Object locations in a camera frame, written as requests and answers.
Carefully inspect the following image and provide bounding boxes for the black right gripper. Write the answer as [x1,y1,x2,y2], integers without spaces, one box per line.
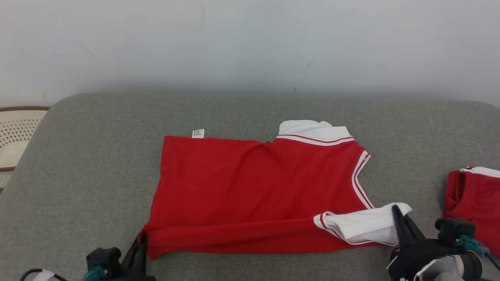
[387,205,465,281]

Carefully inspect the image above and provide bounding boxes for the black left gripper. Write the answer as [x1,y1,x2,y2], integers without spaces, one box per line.
[113,233,157,281]

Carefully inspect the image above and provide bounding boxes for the red shorts with white stripe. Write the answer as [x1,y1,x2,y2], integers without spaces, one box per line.
[443,167,500,257]

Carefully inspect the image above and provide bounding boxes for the red shirt with white sleeves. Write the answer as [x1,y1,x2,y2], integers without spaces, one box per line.
[137,120,413,260]

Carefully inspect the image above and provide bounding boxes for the white perforated laundry basket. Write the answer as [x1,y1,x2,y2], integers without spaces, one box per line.
[0,106,50,172]

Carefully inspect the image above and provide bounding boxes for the black right cable teal plug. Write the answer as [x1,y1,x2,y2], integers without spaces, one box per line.
[457,234,500,270]

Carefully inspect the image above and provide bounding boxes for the white cable label tag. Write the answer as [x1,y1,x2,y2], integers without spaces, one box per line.
[33,269,59,281]

